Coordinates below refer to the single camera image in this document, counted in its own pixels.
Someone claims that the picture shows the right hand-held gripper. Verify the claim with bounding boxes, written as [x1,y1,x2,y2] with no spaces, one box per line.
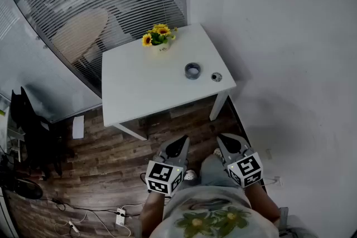
[217,134,264,189]

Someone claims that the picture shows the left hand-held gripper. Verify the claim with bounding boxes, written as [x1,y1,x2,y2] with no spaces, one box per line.
[144,135,191,199]

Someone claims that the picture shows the grey tape roll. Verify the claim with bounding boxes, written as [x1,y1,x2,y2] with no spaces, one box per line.
[184,62,201,80]

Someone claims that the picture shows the person's left forearm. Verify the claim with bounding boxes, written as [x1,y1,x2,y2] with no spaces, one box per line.
[138,190,168,238]

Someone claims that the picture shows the person's right forearm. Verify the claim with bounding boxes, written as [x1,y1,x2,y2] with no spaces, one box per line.
[244,183,281,224]

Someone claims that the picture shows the person's blue jeans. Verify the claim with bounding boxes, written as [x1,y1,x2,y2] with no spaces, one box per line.
[178,153,234,190]

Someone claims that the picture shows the person's flower print shirt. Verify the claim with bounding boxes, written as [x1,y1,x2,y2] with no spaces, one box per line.
[149,184,280,238]

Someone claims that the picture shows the white table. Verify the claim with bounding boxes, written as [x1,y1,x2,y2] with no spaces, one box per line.
[101,23,237,141]

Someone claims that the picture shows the white power strip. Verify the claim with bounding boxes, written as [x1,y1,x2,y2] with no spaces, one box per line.
[115,207,127,227]

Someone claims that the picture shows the grey chair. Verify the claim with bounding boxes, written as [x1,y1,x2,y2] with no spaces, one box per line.
[278,206,319,238]

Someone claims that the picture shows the white paper sheet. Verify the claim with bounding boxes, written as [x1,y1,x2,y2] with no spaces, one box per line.
[72,115,85,140]

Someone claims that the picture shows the sunflower bouquet in white pot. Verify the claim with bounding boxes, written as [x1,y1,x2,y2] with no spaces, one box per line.
[141,23,179,57]

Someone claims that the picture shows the black office chair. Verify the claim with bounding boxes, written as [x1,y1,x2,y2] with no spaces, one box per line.
[9,86,75,179]

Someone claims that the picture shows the beige wooden round table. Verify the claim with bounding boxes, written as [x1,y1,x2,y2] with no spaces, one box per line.
[51,7,109,65]

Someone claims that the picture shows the white shelf unit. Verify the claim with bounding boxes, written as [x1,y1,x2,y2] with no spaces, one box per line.
[0,91,25,164]

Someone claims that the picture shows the white wall plug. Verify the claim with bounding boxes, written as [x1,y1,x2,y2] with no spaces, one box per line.
[263,175,284,187]

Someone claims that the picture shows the white floor cable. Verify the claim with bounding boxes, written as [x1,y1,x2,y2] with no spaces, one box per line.
[54,202,146,237]

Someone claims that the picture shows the long black floor cable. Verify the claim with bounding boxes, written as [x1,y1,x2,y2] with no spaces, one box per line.
[41,197,118,215]

